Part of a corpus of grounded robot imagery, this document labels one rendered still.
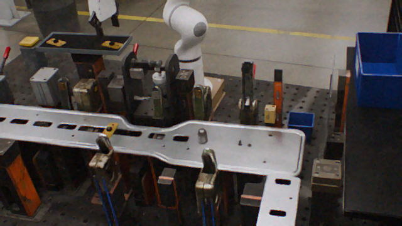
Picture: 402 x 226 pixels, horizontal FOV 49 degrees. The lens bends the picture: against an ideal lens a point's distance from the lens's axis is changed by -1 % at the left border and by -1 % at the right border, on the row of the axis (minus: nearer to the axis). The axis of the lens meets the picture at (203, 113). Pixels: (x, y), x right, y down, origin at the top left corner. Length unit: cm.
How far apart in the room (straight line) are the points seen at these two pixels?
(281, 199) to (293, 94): 101
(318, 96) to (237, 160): 90
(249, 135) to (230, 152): 10
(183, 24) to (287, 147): 71
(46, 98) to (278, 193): 98
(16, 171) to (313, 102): 132
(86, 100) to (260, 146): 68
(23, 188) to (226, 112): 95
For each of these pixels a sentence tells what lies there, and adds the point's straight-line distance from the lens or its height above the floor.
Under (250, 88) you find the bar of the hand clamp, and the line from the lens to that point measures 149.
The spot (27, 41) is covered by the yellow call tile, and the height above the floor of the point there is 116.
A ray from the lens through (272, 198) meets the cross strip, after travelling 129.
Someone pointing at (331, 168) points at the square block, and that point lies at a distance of 130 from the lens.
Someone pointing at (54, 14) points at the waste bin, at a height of 36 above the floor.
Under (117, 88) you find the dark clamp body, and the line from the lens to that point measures 168.
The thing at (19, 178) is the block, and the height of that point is 89.
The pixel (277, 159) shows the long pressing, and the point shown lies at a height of 100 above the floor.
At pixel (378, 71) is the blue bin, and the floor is 103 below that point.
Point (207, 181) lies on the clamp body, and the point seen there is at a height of 104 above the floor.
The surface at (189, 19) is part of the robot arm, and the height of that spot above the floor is 119.
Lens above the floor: 195
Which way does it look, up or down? 36 degrees down
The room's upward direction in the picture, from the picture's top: 6 degrees counter-clockwise
